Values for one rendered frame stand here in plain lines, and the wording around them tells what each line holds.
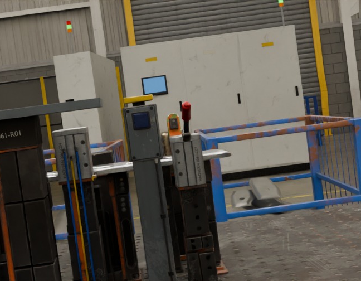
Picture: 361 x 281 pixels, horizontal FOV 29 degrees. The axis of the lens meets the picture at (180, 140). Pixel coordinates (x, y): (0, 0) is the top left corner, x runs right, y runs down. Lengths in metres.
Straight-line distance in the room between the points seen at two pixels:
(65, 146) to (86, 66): 7.97
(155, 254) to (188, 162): 0.25
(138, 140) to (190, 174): 0.22
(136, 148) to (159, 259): 0.23
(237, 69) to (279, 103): 0.74
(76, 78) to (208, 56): 1.82
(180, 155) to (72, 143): 0.25
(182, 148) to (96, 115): 7.94
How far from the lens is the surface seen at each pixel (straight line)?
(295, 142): 9.67
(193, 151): 1.58
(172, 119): 1.91
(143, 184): 1.42
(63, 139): 1.57
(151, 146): 1.41
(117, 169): 1.69
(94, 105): 1.38
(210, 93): 9.51
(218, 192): 3.45
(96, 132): 9.51
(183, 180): 1.58
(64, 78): 9.59
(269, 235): 2.16
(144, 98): 1.41
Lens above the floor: 1.13
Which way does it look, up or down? 3 degrees down
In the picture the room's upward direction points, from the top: 8 degrees counter-clockwise
